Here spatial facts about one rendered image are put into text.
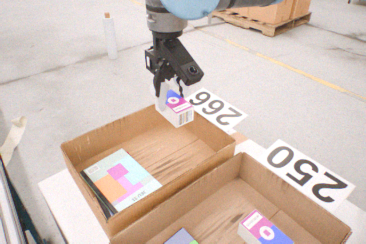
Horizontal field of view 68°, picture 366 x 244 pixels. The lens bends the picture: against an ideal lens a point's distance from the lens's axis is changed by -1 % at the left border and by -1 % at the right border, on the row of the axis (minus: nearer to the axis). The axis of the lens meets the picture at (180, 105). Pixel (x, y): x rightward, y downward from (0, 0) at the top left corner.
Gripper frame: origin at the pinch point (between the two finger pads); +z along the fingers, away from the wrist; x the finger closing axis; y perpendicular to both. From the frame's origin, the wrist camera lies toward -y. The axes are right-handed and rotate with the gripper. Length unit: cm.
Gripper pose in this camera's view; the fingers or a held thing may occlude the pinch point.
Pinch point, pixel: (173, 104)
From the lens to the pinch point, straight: 72.1
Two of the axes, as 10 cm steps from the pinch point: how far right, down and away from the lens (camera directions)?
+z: 0.0, 8.1, 5.8
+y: -5.9, -4.7, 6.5
